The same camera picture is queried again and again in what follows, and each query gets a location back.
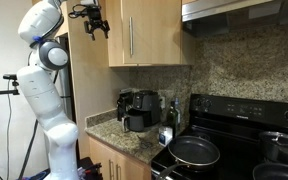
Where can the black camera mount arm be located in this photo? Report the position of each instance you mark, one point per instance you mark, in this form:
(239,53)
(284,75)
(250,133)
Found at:
(4,91)

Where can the black coffee maker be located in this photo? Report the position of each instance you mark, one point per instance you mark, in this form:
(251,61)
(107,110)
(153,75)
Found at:
(147,105)

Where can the stainless steel range hood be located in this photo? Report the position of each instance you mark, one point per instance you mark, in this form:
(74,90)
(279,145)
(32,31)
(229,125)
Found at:
(230,13)

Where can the black frying pan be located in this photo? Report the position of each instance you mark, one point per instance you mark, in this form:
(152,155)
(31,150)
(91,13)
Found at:
(277,172)
(194,151)

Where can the white salt container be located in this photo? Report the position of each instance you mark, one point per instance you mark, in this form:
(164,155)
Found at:
(165,136)

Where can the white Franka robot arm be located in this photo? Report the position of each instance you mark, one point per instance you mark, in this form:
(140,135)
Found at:
(47,100)

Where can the dark green oil bottle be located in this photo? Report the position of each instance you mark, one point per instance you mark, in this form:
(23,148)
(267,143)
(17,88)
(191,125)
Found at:
(172,120)

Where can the clear glass bottle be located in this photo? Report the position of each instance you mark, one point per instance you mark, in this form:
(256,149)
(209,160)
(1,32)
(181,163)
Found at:
(177,111)

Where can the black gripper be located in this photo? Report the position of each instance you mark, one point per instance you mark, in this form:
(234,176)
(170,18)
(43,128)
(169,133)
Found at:
(95,15)

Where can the dark purple floor clutter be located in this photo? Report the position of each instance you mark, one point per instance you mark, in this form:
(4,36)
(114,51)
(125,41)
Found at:
(89,168)

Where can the tall cabinet side panel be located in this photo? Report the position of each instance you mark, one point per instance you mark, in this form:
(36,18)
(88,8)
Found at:
(90,83)

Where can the black electric stove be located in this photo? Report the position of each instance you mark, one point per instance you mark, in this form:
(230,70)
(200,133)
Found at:
(240,116)

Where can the white backsplash outlet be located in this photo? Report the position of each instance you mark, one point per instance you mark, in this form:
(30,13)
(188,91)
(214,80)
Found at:
(162,102)

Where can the light wood base cabinet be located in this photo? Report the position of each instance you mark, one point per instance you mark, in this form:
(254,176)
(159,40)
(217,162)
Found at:
(117,163)

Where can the dark cooking pot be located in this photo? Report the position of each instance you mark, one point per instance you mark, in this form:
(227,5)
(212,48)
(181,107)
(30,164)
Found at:
(280,146)

